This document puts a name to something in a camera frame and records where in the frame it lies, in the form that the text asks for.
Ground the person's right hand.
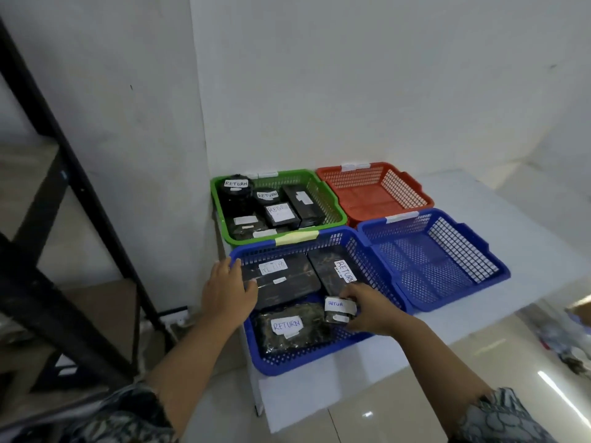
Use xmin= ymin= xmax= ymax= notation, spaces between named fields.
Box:
xmin=340 ymin=282 xmax=408 ymax=337

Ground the person's left hand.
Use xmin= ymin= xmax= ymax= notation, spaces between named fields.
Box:
xmin=202 ymin=258 xmax=259 ymax=327

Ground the small black labelled parcel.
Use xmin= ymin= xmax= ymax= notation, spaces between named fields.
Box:
xmin=322 ymin=295 xmax=359 ymax=326

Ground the blue basket with yellow tape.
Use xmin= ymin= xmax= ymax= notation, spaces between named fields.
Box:
xmin=228 ymin=226 xmax=414 ymax=377

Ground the person's right forearm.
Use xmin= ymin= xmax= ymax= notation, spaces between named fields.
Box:
xmin=390 ymin=314 xmax=494 ymax=443

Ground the person's left forearm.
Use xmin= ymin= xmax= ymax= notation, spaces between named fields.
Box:
xmin=144 ymin=314 xmax=251 ymax=443

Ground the large flat black parcel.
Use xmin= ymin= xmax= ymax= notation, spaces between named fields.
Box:
xmin=240 ymin=253 xmax=322 ymax=311

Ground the black parcel with sideways label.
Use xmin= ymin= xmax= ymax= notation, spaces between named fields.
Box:
xmin=307 ymin=252 xmax=371 ymax=299

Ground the bubble-wrapped black parcel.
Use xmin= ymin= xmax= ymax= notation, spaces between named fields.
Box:
xmin=251 ymin=302 xmax=335 ymax=359

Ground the flat black wrapped parcel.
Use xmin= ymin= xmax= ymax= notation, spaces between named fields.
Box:
xmin=225 ymin=211 xmax=273 ymax=241

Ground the yellow tape label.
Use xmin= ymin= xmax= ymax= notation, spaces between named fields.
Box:
xmin=275 ymin=230 xmax=320 ymax=246

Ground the blue basket with white tape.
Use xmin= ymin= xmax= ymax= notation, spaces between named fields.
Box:
xmin=357 ymin=208 xmax=512 ymax=313

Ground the square black labelled parcel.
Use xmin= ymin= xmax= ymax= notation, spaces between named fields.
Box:
xmin=264 ymin=202 xmax=302 ymax=229

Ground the small round black parcel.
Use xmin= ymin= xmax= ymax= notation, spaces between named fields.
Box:
xmin=251 ymin=187 xmax=282 ymax=207

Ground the green plastic basket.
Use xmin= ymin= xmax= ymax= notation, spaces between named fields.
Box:
xmin=211 ymin=169 xmax=348 ymax=241

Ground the orange plastic basket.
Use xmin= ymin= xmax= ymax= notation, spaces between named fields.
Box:
xmin=315 ymin=162 xmax=435 ymax=226

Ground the large round black parcel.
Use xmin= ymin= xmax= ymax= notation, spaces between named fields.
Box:
xmin=217 ymin=174 xmax=255 ymax=213

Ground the long black box parcel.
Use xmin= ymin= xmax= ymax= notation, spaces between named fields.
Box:
xmin=282 ymin=183 xmax=327 ymax=229

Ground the white table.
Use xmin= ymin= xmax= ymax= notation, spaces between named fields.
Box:
xmin=213 ymin=168 xmax=591 ymax=435

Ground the person's patterned left sleeve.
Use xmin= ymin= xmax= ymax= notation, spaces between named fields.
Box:
xmin=0 ymin=380 xmax=180 ymax=443

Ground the person's patterned sleeve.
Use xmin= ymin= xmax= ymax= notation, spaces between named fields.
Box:
xmin=0 ymin=380 xmax=180 ymax=443
xmin=449 ymin=387 xmax=560 ymax=443

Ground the person's patterned right sleeve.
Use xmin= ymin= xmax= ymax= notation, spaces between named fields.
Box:
xmin=449 ymin=387 xmax=560 ymax=443

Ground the black metal shelving rack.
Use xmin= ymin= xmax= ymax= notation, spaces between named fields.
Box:
xmin=0 ymin=17 xmax=180 ymax=429

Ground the black item with white label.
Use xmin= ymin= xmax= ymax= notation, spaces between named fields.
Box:
xmin=33 ymin=351 xmax=78 ymax=393

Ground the pile of plastic bags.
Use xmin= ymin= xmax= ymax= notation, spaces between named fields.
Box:
xmin=530 ymin=302 xmax=591 ymax=376

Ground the brown cardboard box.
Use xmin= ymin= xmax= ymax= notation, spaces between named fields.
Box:
xmin=565 ymin=300 xmax=591 ymax=327

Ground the wall power socket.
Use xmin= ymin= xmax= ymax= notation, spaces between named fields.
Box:
xmin=158 ymin=306 xmax=191 ymax=329

